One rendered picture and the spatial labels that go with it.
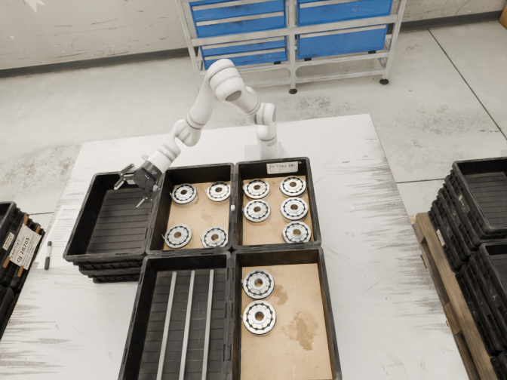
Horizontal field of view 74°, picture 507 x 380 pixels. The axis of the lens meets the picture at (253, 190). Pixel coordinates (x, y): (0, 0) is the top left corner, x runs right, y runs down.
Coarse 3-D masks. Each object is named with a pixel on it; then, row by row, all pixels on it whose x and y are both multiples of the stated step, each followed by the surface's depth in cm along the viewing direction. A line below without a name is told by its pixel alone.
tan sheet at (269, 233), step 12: (276, 180) 141; (276, 192) 137; (276, 204) 133; (276, 216) 130; (252, 228) 127; (264, 228) 127; (276, 228) 126; (252, 240) 124; (264, 240) 124; (276, 240) 123; (312, 240) 122
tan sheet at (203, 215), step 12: (204, 192) 141; (192, 204) 138; (204, 204) 137; (228, 204) 136; (180, 216) 135; (192, 216) 134; (204, 216) 133; (216, 216) 133; (228, 216) 132; (168, 228) 132; (192, 228) 130; (204, 228) 130; (216, 240) 126
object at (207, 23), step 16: (208, 0) 248; (224, 0) 248; (240, 0) 248; (256, 0) 247; (272, 0) 247; (192, 16) 256; (208, 16) 256; (224, 16) 257; (240, 16) 257; (256, 16) 256; (272, 16) 257; (208, 32) 267; (224, 32) 267; (240, 32) 267; (208, 48) 276; (224, 48) 277; (240, 48) 278; (256, 48) 278; (272, 48) 278; (208, 64) 288; (240, 64) 289
